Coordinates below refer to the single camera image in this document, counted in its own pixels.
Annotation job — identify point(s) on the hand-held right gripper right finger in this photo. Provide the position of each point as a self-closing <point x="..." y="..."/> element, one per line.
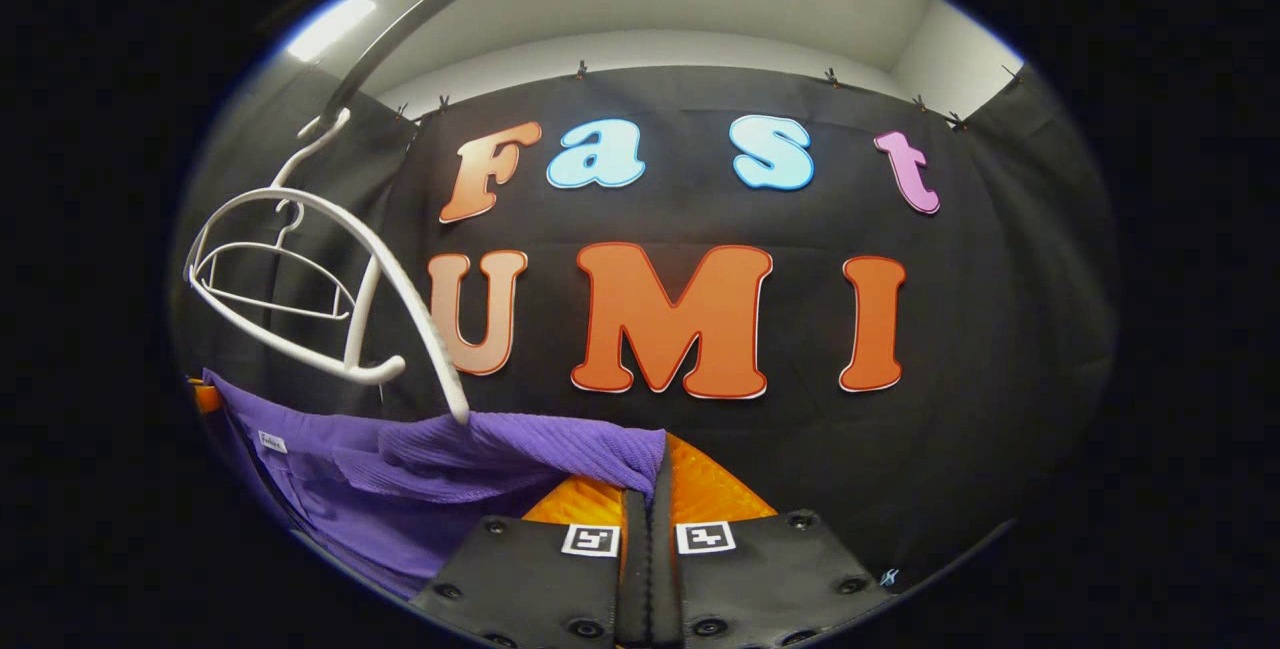
<point x="662" y="569"/>

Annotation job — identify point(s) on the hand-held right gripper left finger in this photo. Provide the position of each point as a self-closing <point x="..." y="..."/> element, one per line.
<point x="632" y="569"/>

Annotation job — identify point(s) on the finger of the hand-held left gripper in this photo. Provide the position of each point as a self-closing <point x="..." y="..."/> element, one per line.
<point x="205" y="397"/>

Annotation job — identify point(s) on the purple ribbed shirt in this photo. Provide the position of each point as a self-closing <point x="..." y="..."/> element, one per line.
<point x="400" y="499"/>

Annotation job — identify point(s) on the white plastic clothes hanger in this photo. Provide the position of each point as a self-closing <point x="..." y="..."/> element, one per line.
<point x="415" y="329"/>
<point x="270" y="245"/>

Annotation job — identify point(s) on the black clothes rack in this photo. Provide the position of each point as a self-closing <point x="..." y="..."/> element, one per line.
<point x="420" y="14"/>

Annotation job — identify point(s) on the rectangular ceiling light panel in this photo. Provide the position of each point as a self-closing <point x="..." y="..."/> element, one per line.
<point x="330" y="26"/>

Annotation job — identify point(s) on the black backdrop cloth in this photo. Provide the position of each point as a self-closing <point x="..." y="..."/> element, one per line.
<point x="1000" y="329"/>

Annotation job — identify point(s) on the row of cloth clips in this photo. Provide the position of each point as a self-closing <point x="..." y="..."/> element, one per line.
<point x="580" y="70"/>

